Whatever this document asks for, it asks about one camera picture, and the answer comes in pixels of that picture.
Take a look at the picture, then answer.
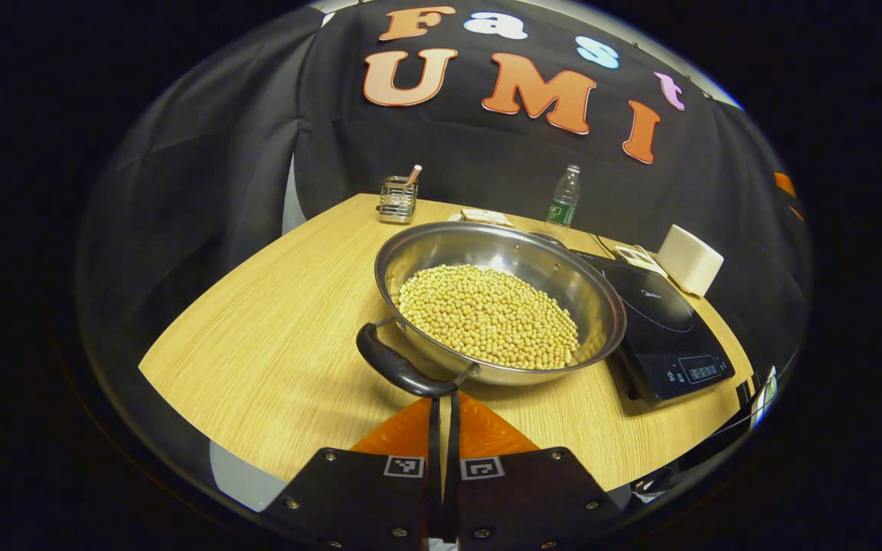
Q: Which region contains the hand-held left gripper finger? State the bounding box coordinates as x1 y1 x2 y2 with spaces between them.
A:
445 392 626 551
261 396 442 551

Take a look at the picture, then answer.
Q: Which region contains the black induction cooktop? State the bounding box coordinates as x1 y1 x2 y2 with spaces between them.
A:
571 249 737 405

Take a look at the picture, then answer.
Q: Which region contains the stainless steel pot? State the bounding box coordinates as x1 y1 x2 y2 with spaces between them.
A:
355 220 629 399

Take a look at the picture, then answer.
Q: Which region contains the white toaster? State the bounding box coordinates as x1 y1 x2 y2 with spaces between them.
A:
656 224 725 298

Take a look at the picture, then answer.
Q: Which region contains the pile of soybeans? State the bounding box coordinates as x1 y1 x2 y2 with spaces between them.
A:
397 264 581 370

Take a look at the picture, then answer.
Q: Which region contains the white divided dish of beans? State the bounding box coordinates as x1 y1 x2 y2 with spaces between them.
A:
613 243 668 278

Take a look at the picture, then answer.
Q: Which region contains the clear plastic water bottle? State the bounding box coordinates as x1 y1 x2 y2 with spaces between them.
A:
546 164 582 229

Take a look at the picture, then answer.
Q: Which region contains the white flat packet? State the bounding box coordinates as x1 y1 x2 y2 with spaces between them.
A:
449 208 515 228

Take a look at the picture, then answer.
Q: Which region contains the black backdrop cloth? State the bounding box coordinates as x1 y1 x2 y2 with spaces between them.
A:
77 0 813 368

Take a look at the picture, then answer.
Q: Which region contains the wire mesh utensil holder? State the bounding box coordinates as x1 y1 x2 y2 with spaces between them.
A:
377 175 419 224

